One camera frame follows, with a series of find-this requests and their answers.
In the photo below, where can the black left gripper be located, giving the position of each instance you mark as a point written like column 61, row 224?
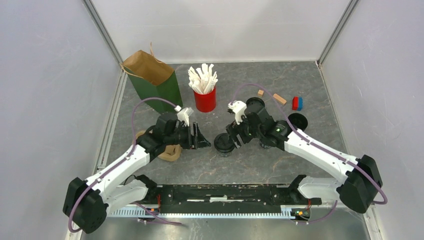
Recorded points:
column 197, row 141

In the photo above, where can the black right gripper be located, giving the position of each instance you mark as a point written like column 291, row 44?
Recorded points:
column 234, row 129

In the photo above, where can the black coffee cup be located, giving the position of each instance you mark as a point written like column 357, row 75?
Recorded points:
column 225, row 152
column 266, row 144
column 298, row 120

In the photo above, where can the green paper bag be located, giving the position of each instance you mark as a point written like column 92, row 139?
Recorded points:
column 152, row 77

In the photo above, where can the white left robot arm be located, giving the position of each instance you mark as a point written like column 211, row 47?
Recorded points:
column 88, row 202

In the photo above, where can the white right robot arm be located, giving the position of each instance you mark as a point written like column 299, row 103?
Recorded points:
column 354, row 181

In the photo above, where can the black coffee lid stack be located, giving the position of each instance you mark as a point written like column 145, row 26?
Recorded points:
column 254, row 105

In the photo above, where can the brown cardboard cup carrier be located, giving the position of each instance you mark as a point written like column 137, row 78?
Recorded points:
column 170, row 154

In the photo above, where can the red cup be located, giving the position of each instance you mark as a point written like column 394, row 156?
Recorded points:
column 205, row 103

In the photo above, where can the small wooden cube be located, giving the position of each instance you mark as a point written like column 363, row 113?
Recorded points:
column 260, row 93

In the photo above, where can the white wrapped stirrer bundle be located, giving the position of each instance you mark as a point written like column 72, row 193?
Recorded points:
column 202, row 79

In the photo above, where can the long wooden block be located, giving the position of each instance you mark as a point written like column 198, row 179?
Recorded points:
column 279, row 99

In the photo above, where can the red and blue block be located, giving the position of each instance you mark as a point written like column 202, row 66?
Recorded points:
column 297, row 103

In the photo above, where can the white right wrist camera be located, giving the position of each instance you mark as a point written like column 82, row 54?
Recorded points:
column 238, row 108

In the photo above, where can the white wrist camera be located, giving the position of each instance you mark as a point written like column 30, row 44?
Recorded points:
column 238, row 108
column 183, row 114

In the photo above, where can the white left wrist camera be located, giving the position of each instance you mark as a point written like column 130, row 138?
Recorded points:
column 183, row 114

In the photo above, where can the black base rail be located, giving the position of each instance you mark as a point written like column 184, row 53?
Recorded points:
column 225, row 200

